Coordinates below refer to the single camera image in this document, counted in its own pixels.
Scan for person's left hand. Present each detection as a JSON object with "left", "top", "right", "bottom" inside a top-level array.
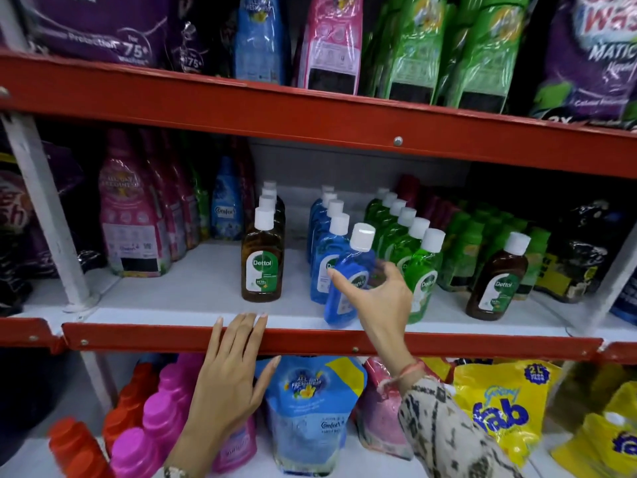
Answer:
[{"left": 186, "top": 312, "right": 282, "bottom": 446}]

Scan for person's right hand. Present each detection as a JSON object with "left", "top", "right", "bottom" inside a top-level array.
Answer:
[{"left": 327, "top": 261, "right": 417, "bottom": 377}]

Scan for blue antiseptic bottle white cap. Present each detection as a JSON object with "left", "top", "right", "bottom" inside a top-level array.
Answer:
[
  {"left": 311, "top": 213, "right": 351, "bottom": 305},
  {"left": 309, "top": 200, "right": 345, "bottom": 264},
  {"left": 323, "top": 223, "right": 377, "bottom": 327},
  {"left": 308, "top": 192, "right": 338, "bottom": 244},
  {"left": 310, "top": 184, "right": 335, "bottom": 214}
]

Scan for person's left forearm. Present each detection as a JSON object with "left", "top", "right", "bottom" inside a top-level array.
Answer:
[{"left": 163, "top": 435, "right": 241, "bottom": 478}]

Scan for person's right forearm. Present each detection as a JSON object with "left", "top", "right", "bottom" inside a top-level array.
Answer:
[{"left": 381, "top": 365, "right": 526, "bottom": 478}]

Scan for magenta plastic bottle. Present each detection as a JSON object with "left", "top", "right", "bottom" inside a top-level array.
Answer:
[
  {"left": 110, "top": 426, "right": 167, "bottom": 478},
  {"left": 175, "top": 352, "right": 206, "bottom": 391},
  {"left": 141, "top": 362, "right": 196, "bottom": 456}
]

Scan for blue and yellow softener pouch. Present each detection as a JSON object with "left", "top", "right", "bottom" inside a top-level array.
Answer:
[{"left": 255, "top": 355, "right": 369, "bottom": 477}]

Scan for row of green white-capped bottles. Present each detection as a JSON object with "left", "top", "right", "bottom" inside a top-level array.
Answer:
[{"left": 363, "top": 186, "right": 447, "bottom": 325}]

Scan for small pink softener pouch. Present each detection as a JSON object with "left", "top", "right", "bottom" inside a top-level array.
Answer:
[{"left": 211, "top": 415, "right": 259, "bottom": 474}]

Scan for red thread wrist band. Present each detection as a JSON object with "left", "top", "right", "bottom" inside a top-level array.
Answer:
[{"left": 378, "top": 360, "right": 429, "bottom": 390}]

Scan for red plastic bottle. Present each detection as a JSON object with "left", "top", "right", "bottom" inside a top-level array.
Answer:
[
  {"left": 102, "top": 361, "right": 161, "bottom": 457},
  {"left": 48, "top": 416, "right": 114, "bottom": 478}
]

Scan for group of dark red bottles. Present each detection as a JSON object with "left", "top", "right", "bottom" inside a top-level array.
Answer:
[{"left": 395, "top": 173, "right": 461, "bottom": 232}]

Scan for pink spouted refill pouch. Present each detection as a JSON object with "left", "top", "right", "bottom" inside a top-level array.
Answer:
[{"left": 354, "top": 357, "right": 415, "bottom": 462}]

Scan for yellow detergent pouch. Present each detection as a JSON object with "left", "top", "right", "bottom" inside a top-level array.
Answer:
[
  {"left": 550, "top": 380, "right": 637, "bottom": 478},
  {"left": 422, "top": 357, "right": 456, "bottom": 385},
  {"left": 452, "top": 359, "right": 564, "bottom": 469}
]

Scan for group of green-capped green bottles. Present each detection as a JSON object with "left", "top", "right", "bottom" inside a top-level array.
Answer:
[{"left": 438, "top": 203, "right": 550, "bottom": 301}]

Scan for blue softener bottle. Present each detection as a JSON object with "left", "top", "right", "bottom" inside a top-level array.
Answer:
[{"left": 211, "top": 155, "right": 246, "bottom": 242}]

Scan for slim green softener bottle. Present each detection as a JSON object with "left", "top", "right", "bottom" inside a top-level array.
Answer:
[{"left": 191, "top": 166, "right": 212, "bottom": 240}]

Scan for row of pink softener bottles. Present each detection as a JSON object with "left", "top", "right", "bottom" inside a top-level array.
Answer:
[{"left": 98, "top": 128, "right": 201, "bottom": 278}]

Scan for red and white shelf rack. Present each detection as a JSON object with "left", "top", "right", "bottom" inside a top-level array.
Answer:
[{"left": 0, "top": 0, "right": 637, "bottom": 478}]

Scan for dark purple detergent bag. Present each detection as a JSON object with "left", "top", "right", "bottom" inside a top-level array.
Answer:
[{"left": 0, "top": 141, "right": 107, "bottom": 316}]

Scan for black and yellow pouch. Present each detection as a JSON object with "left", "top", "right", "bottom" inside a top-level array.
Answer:
[{"left": 533, "top": 201, "right": 625, "bottom": 305}]

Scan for green softener refill pouch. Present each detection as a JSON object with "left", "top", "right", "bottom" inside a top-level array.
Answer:
[
  {"left": 367, "top": 0, "right": 458, "bottom": 106},
  {"left": 445, "top": 0, "right": 531, "bottom": 115}
]

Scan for pink softener refill pouch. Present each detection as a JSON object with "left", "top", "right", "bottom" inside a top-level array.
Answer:
[{"left": 297, "top": 0, "right": 365, "bottom": 96}]

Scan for blue softener refill pouch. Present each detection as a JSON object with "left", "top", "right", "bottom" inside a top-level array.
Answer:
[{"left": 233, "top": 0, "right": 290, "bottom": 86}]

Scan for blue packet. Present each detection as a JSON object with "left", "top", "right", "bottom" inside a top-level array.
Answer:
[{"left": 609, "top": 271, "right": 637, "bottom": 325}]

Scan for small purple detergent pouch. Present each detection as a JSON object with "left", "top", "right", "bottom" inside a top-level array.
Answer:
[{"left": 167, "top": 0, "right": 212, "bottom": 74}]

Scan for purple detergent bag green leaves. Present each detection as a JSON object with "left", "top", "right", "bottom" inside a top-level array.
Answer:
[{"left": 529, "top": 0, "right": 637, "bottom": 131}]

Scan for large purple detergent bag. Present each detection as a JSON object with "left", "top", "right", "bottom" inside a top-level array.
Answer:
[{"left": 14, "top": 0, "right": 172, "bottom": 69}]

